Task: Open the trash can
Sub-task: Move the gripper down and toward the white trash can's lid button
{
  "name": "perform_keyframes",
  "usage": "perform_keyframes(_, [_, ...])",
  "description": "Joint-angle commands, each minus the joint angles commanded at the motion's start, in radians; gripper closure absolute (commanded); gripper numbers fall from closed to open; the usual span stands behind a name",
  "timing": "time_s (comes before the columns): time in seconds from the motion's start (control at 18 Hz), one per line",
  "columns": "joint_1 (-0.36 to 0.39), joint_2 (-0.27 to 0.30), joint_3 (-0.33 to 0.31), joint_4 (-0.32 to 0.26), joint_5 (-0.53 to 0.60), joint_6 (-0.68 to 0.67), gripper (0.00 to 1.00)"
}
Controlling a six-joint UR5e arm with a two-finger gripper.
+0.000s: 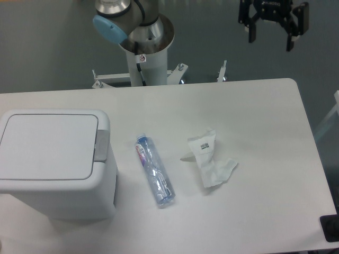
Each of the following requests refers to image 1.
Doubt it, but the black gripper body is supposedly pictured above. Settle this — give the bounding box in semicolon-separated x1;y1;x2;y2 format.
249;1;293;26

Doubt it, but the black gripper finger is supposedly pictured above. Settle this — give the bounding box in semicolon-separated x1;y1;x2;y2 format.
282;2;309;52
238;0;260;43

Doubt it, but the grey trash can push button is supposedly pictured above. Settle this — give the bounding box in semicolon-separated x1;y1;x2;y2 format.
94;130;110;162

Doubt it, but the white plastic trash can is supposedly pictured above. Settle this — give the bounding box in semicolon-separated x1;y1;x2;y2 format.
1;108;118;220

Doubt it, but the white trash can lid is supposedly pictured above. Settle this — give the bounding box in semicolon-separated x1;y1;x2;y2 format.
1;114;98;180

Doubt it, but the crumpled white paper wrapper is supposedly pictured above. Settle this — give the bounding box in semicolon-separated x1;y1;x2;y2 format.
181;129;238;188

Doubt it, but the clear plastic water bottle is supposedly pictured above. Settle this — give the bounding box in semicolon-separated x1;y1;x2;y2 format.
135;133;176;207

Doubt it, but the black clamp at table corner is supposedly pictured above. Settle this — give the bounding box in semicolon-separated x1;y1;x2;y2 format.
320;214;338;242

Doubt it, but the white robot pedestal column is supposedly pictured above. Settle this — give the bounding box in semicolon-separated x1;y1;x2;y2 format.
125;49;167;87

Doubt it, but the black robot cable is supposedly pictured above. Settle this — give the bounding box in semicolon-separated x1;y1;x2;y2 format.
134;41;147;87

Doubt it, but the white pedestal base frame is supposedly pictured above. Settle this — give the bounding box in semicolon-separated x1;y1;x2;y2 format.
92;60;228;89

